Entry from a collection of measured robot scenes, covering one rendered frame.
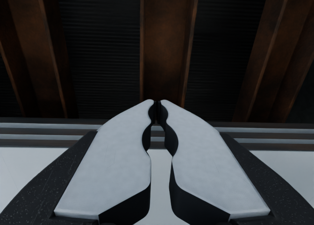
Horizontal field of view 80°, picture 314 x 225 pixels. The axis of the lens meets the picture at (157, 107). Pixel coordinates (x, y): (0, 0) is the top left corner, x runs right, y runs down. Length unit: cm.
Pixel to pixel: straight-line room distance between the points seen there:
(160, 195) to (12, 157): 19
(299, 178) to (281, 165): 4
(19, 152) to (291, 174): 33
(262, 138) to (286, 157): 4
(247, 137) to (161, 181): 12
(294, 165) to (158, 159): 17
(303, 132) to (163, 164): 19
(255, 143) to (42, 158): 26
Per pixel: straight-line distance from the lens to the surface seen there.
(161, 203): 30
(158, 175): 25
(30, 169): 28
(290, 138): 29
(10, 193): 33
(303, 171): 32
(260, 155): 27
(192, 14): 30
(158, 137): 23
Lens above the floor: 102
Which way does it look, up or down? 61 degrees down
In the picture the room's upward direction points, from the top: 176 degrees clockwise
